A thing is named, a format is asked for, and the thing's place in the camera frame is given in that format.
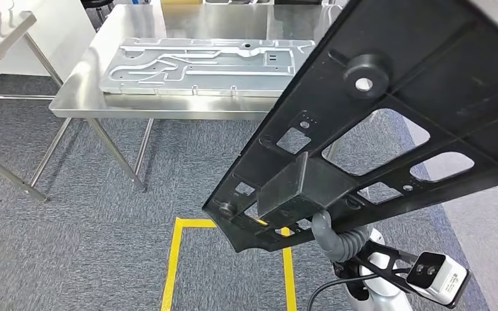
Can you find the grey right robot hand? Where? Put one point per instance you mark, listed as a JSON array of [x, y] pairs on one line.
[[324, 236]]

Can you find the stainless steel workbench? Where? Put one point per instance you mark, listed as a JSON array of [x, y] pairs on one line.
[[214, 107]]

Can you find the yellow floor tape square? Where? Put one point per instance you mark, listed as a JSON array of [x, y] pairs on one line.
[[171, 266]]

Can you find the machined aluminium fixture plate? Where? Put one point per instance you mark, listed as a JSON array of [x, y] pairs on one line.
[[232, 81]]

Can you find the white cabinet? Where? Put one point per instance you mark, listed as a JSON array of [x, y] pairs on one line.
[[60, 38]]

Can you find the stainless steel side table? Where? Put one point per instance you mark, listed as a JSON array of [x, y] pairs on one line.
[[0, 34]]

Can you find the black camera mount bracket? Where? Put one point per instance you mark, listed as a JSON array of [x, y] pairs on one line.
[[391, 253]]

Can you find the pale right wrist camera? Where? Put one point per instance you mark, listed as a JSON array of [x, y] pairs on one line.
[[440, 279]]

